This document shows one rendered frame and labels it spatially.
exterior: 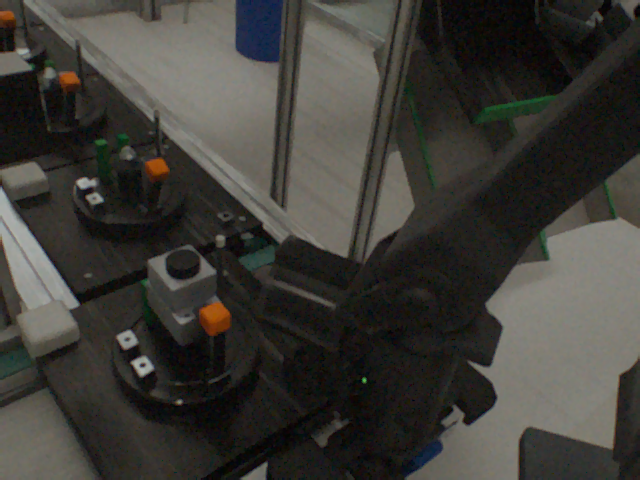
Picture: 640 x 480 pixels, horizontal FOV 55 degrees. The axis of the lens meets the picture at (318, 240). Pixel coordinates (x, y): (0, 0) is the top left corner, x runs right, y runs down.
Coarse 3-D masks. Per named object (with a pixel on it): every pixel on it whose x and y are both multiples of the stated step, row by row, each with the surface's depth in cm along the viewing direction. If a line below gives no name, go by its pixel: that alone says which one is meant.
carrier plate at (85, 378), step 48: (240, 288) 68; (96, 336) 61; (288, 336) 64; (48, 384) 57; (96, 384) 57; (96, 432) 53; (144, 432) 53; (192, 432) 54; (240, 432) 54; (288, 432) 56
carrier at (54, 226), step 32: (160, 128) 78; (96, 160) 85; (128, 160) 73; (192, 160) 87; (32, 192) 77; (64, 192) 78; (96, 192) 76; (128, 192) 76; (160, 192) 77; (192, 192) 81; (224, 192) 82; (32, 224) 73; (64, 224) 74; (96, 224) 72; (128, 224) 72; (160, 224) 74; (192, 224) 76; (256, 224) 78; (64, 256) 69; (96, 256) 70; (128, 256) 70; (96, 288) 66
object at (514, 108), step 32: (448, 0) 65; (480, 0) 66; (512, 0) 66; (448, 32) 62; (480, 32) 64; (512, 32) 65; (448, 64) 58; (480, 64) 61; (512, 64) 63; (544, 64) 64; (480, 96) 59; (512, 96) 61; (544, 96) 62
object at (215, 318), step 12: (204, 312) 51; (216, 312) 51; (228, 312) 51; (204, 324) 51; (216, 324) 50; (228, 324) 51; (216, 336) 52; (216, 348) 53; (216, 360) 54; (216, 372) 55
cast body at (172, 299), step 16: (160, 256) 54; (176, 256) 53; (192, 256) 53; (160, 272) 52; (176, 272) 52; (192, 272) 52; (208, 272) 53; (160, 288) 53; (176, 288) 51; (192, 288) 52; (208, 288) 54; (160, 304) 55; (176, 304) 52; (192, 304) 54; (208, 304) 54; (176, 320) 53; (192, 320) 53; (176, 336) 54; (192, 336) 54
